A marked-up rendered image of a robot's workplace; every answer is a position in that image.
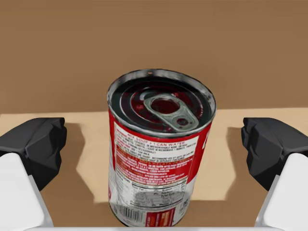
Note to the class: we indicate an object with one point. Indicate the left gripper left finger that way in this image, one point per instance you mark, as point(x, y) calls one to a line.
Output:
point(26, 168)

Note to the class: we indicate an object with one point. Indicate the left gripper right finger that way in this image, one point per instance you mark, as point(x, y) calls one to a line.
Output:
point(281, 168)

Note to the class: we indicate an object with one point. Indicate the red and white can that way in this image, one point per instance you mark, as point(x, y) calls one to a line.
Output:
point(160, 149)

